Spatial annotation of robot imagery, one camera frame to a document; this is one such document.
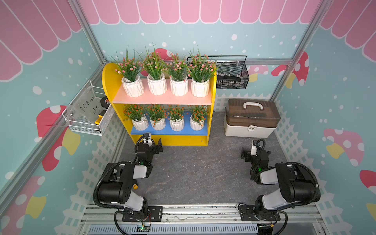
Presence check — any red flower pot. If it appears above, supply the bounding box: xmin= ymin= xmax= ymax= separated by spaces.
xmin=146 ymin=104 xmax=166 ymax=131
xmin=189 ymin=105 xmax=208 ymax=131
xmin=168 ymin=105 xmax=185 ymax=132
xmin=123 ymin=104 xmax=149 ymax=131

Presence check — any pink flower pot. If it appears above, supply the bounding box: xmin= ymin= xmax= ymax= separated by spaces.
xmin=115 ymin=47 xmax=145 ymax=98
xmin=166 ymin=53 xmax=189 ymax=96
xmin=142 ymin=48 xmax=167 ymax=96
xmin=188 ymin=48 xmax=217 ymax=98

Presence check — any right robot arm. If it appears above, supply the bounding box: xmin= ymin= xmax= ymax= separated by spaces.
xmin=241 ymin=139 xmax=321 ymax=221

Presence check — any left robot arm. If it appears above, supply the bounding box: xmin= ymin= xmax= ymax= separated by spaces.
xmin=93 ymin=133 xmax=163 ymax=220

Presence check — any yellow rack with coloured shelves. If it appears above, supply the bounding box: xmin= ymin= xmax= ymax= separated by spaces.
xmin=102 ymin=63 xmax=216 ymax=146

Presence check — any brown lidded storage box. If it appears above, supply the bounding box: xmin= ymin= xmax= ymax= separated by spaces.
xmin=224 ymin=99 xmax=281 ymax=138

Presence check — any yellow utility knife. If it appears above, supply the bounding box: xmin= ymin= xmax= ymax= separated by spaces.
xmin=95 ymin=114 xmax=103 ymax=125

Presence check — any black tape roll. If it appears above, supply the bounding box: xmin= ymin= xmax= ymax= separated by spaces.
xmin=100 ymin=96 xmax=111 ymax=109

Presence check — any white wire wall basket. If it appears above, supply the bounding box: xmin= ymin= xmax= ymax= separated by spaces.
xmin=62 ymin=80 xmax=115 ymax=136

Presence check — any metal base rail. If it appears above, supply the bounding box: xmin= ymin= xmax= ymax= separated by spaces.
xmin=76 ymin=204 xmax=329 ymax=235

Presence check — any black wire mesh basket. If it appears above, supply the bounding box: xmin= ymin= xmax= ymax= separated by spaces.
xmin=187 ymin=55 xmax=249 ymax=89

